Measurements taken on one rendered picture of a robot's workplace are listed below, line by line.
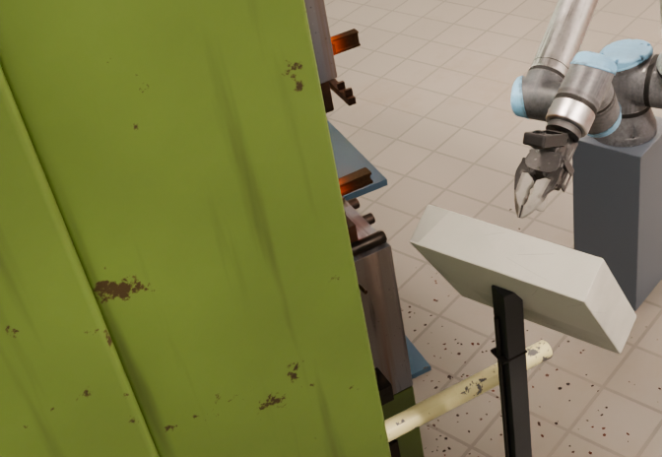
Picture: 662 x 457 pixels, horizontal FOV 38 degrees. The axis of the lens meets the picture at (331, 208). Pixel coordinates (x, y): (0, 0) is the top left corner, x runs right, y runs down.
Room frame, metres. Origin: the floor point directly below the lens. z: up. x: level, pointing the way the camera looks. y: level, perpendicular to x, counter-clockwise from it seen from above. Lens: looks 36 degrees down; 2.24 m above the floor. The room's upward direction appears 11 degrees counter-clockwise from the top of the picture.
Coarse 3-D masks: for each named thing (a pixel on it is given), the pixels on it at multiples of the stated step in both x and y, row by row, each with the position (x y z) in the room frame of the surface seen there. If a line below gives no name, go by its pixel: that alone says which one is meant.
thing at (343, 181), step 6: (366, 168) 1.84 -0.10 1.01; (348, 174) 1.83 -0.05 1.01; (354, 174) 1.83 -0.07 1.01; (360, 174) 1.82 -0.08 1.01; (366, 174) 1.82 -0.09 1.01; (342, 180) 1.81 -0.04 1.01; (348, 180) 1.81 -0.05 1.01; (354, 180) 1.81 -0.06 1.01; (360, 180) 1.82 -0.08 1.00; (366, 180) 1.83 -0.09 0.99; (342, 186) 1.80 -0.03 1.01; (348, 186) 1.81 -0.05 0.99; (354, 186) 1.82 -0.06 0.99; (360, 186) 1.81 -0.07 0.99; (342, 192) 1.80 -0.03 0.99; (348, 192) 1.80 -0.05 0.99
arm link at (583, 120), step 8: (552, 104) 1.67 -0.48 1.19; (560, 104) 1.65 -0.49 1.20; (568, 104) 1.64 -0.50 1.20; (576, 104) 1.63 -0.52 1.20; (584, 104) 1.63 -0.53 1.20; (552, 112) 1.64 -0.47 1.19; (560, 112) 1.63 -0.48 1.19; (568, 112) 1.62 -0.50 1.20; (576, 112) 1.62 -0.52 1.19; (584, 112) 1.62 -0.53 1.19; (592, 112) 1.63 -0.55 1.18; (568, 120) 1.62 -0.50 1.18; (576, 120) 1.61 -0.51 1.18; (584, 120) 1.61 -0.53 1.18; (592, 120) 1.63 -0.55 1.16; (584, 128) 1.61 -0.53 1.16; (584, 136) 1.62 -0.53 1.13
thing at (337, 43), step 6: (354, 30) 2.49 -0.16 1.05; (336, 36) 2.47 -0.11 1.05; (342, 36) 2.46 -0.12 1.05; (348, 36) 2.47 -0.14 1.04; (354, 36) 2.48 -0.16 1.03; (336, 42) 2.46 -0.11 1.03; (342, 42) 2.47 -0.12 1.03; (348, 42) 2.47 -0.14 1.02; (354, 42) 2.48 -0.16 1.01; (336, 48) 2.46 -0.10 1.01; (342, 48) 2.46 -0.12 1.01; (348, 48) 2.46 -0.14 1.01
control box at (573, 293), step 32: (448, 224) 1.35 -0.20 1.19; (480, 224) 1.33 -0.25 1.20; (448, 256) 1.30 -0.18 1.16; (480, 256) 1.27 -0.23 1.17; (512, 256) 1.25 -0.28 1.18; (544, 256) 1.22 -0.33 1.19; (576, 256) 1.19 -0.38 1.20; (480, 288) 1.35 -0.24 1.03; (512, 288) 1.25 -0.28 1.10; (544, 288) 1.17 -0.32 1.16; (576, 288) 1.15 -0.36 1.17; (608, 288) 1.18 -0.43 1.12; (544, 320) 1.30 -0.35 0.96; (576, 320) 1.21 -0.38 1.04; (608, 320) 1.18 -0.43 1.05
